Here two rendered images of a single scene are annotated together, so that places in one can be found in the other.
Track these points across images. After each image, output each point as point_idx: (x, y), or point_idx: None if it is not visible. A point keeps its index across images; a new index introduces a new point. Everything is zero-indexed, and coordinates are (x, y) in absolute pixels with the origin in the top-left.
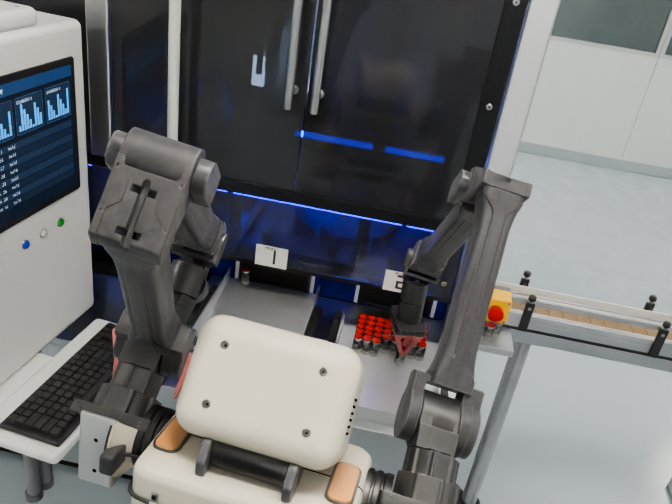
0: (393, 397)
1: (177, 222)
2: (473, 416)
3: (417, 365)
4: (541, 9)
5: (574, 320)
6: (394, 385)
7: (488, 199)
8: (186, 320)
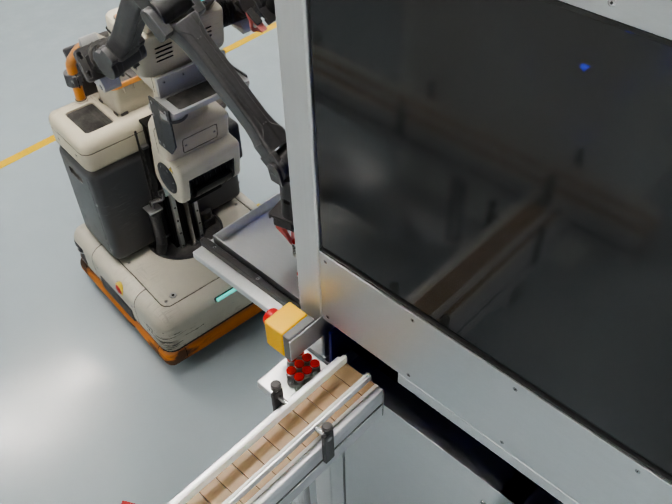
0: (270, 241)
1: None
2: (99, 49)
3: (294, 279)
4: None
5: (236, 461)
6: (282, 249)
7: None
8: (268, 2)
